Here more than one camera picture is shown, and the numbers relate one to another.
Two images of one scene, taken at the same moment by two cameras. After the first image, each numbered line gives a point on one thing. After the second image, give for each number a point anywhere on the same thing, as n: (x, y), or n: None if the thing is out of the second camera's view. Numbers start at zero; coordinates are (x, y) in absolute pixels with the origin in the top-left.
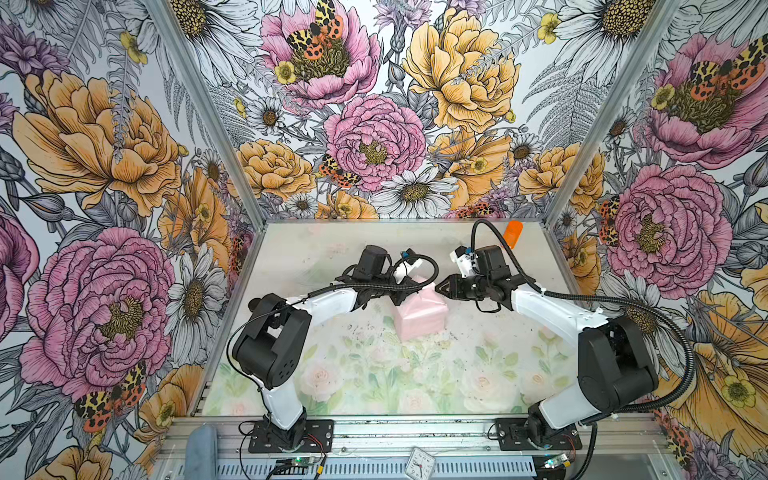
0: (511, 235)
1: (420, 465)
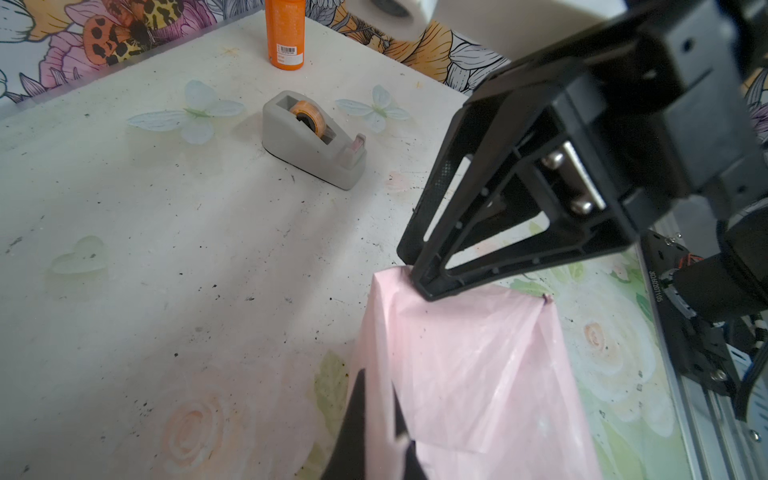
0: (285, 33)
1: None
